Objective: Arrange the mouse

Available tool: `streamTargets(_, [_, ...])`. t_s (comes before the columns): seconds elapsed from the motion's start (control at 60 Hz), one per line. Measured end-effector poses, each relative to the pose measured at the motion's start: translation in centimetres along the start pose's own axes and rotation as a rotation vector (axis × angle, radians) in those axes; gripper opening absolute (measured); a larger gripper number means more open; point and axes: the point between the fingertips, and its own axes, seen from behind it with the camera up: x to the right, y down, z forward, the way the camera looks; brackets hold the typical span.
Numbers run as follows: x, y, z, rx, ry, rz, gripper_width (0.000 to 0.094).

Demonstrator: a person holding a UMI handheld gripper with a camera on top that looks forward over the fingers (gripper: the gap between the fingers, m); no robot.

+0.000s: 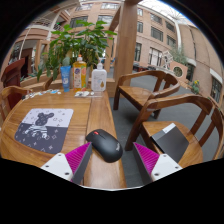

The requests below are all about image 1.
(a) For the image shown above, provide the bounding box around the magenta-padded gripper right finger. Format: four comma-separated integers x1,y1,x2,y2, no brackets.
132,142,184,186

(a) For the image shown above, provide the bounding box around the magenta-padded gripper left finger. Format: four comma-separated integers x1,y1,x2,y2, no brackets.
39,141,93,186

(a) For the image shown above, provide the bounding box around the black computer mouse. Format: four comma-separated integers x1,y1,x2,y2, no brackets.
85,128,124,164

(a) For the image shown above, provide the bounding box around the grey white cartoon mouse pad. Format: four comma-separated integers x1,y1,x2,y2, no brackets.
14,107,75,155

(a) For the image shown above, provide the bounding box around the black notebook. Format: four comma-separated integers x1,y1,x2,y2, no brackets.
150,122,190,164

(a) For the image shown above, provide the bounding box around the blue white card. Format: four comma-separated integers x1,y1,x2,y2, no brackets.
46,88,62,95

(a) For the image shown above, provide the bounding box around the small white packet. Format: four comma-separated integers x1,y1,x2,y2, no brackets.
74,90,91,98

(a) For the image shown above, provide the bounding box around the blue squeeze tube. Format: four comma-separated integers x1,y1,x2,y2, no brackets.
59,65,73,93

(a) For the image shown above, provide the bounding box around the yellow liquid soap bottle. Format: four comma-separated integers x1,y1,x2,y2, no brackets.
72,54,88,93

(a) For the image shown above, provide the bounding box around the white pump bottle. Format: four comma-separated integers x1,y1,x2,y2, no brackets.
90,58,108,93

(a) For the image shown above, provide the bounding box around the dark red wooden podium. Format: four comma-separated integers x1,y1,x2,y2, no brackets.
0,58,27,111

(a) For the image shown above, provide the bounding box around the black parked car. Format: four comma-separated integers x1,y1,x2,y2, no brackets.
132,63,149,73

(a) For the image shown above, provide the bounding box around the green plant in white pot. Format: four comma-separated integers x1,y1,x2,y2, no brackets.
36,19,118,88

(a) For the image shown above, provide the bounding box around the wooden post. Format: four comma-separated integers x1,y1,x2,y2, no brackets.
108,0,144,88

